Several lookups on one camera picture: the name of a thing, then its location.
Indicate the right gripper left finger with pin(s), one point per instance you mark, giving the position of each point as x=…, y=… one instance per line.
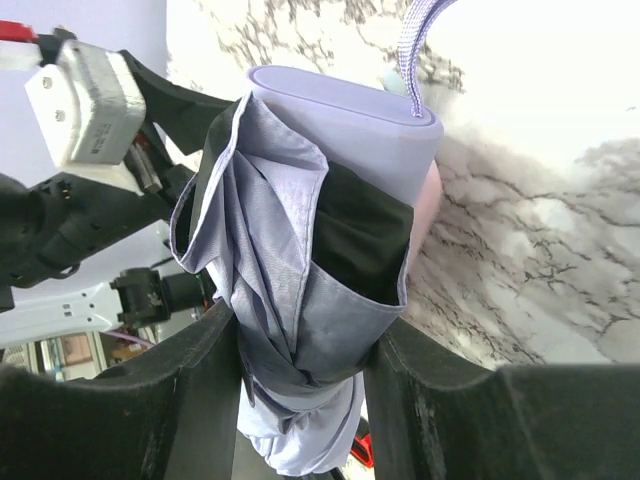
x=169, y=413

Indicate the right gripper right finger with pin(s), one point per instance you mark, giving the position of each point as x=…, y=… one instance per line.
x=436, y=415

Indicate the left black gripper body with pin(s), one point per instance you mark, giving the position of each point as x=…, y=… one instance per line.
x=49, y=229

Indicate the pink zippered umbrella case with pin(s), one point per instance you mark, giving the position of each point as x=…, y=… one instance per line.
x=425, y=210

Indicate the lavender folding umbrella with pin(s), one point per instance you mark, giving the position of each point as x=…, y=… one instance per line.
x=301, y=213

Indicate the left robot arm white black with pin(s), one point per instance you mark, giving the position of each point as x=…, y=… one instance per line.
x=137, y=297

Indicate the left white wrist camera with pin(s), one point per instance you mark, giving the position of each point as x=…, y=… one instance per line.
x=87, y=104

